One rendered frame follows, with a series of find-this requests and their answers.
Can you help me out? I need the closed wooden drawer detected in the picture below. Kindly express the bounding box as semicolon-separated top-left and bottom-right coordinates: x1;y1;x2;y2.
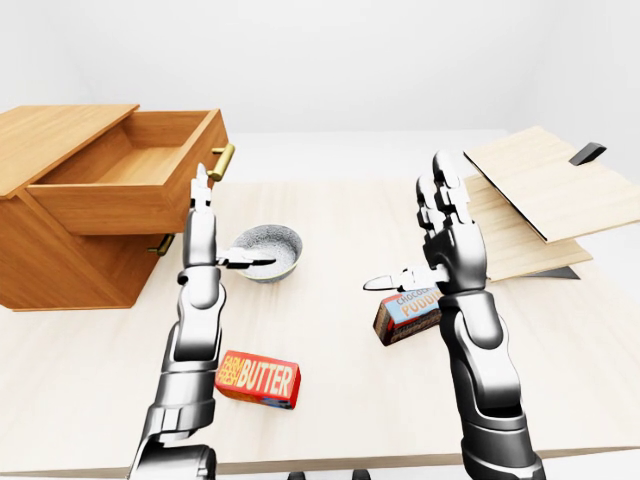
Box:
73;231;177;308

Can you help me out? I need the grey speckled bowl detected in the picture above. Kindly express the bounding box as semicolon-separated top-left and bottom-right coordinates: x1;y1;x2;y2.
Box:
230;224;305;285

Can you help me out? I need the large pale wooden board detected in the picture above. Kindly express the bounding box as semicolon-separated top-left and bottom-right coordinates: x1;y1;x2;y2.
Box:
462;125;640;245

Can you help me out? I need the wooden cabinet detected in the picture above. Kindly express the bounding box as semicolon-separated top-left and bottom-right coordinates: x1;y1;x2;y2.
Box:
0;103;231;313

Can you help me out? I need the open wooden drawer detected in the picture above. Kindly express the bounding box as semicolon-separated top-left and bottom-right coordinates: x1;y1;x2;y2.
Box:
25;109;231;237

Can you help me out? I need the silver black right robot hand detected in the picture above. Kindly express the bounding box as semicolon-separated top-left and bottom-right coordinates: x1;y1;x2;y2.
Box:
362;150;489;298

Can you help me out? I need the chocolate pudding box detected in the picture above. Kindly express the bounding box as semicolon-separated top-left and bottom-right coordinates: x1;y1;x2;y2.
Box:
371;288;444;348

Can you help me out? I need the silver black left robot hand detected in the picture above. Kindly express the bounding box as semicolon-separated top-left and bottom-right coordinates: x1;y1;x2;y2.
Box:
181;162;278;272

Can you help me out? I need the red butter box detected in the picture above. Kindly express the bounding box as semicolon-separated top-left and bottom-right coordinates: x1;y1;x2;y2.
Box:
214;349;303;412

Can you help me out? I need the brass drawer handle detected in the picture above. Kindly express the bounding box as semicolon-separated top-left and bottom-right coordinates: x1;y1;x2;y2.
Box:
206;143;237;183
146;232;177;258

